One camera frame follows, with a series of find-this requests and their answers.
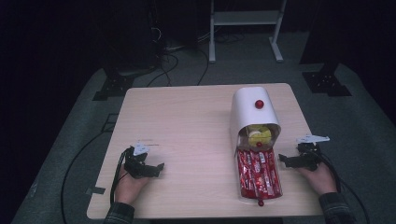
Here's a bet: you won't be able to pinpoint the hand-held gripper cable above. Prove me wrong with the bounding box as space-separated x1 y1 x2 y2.
109 147 132 205
312 146 371 224

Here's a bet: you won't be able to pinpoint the black floor cable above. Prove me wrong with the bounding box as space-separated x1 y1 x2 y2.
60 113 120 224

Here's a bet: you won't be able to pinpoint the black stand base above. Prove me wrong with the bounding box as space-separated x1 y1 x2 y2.
301 63 353 97
92 74 135 102

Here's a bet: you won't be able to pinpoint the white metal stand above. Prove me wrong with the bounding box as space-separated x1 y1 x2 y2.
208 0 288 64

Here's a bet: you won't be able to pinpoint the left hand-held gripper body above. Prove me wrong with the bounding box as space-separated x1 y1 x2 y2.
123 142 157 180

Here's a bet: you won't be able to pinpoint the grey tape strip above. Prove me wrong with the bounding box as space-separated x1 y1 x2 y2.
85 186 106 196

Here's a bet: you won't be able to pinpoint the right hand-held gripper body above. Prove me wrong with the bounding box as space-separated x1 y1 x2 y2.
294 133 331 172

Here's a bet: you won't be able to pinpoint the person's right hand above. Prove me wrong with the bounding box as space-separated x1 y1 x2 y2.
296 161 339 196

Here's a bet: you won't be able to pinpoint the pile of red snack packets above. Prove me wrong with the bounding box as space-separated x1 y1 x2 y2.
236 147 283 200

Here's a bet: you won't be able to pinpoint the white drawer cabinet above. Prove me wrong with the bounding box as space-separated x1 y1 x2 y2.
229 86 282 157

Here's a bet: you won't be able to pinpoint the right hand-held gripper cable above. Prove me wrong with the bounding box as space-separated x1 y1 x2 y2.
312 146 371 224

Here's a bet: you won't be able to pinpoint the person's left hand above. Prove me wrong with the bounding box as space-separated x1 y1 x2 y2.
114 163 150 207

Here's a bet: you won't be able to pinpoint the yellow snack packets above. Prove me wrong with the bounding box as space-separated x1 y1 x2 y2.
247 124 273 147

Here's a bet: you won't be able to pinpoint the clear drawer with red knob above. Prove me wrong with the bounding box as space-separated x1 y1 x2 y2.
233 146 285 207

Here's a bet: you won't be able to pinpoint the left hand-held gripper cable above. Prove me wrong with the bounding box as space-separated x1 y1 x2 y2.
109 147 132 205

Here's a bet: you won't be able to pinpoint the black floor cables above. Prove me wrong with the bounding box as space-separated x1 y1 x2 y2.
145 26 246 88

